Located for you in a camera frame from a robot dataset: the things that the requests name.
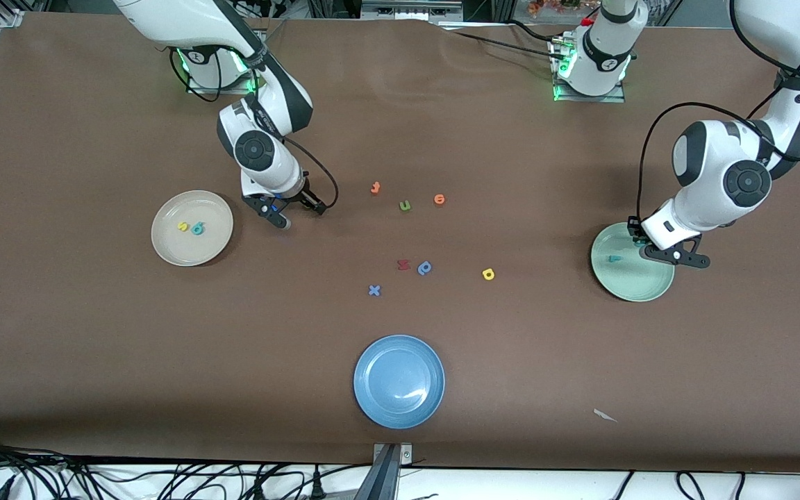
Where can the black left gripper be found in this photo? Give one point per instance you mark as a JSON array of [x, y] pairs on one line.
[[634, 231]]

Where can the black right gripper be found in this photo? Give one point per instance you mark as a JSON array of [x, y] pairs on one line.
[[301, 195]]

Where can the teal foam letter q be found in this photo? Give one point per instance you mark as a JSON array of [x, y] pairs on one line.
[[196, 229]]

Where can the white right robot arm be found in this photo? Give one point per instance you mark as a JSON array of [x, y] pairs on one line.
[[192, 21]]

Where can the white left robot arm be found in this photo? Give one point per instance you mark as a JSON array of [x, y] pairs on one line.
[[712, 160]]

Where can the green round plate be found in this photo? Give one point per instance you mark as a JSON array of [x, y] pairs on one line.
[[632, 285]]

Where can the beige round plate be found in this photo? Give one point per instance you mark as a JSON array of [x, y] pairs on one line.
[[209, 246]]

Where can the blue foam letter p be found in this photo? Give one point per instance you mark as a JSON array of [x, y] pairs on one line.
[[425, 268]]

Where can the small white paper scrap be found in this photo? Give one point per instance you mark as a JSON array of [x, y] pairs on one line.
[[603, 414]]

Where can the blue round plate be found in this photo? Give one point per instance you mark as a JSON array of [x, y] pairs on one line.
[[398, 382]]

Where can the grey equipment box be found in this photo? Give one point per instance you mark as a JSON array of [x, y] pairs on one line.
[[407, 8]]

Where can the orange dried flowers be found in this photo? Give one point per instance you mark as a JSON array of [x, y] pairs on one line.
[[546, 7]]

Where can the brown table cover sheet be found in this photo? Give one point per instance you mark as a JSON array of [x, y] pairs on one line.
[[94, 347]]

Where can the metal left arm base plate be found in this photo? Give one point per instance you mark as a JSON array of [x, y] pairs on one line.
[[587, 99]]

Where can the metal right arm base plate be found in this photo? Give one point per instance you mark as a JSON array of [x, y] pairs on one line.
[[195, 89]]

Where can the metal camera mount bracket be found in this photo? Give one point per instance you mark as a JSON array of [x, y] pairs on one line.
[[386, 479]]

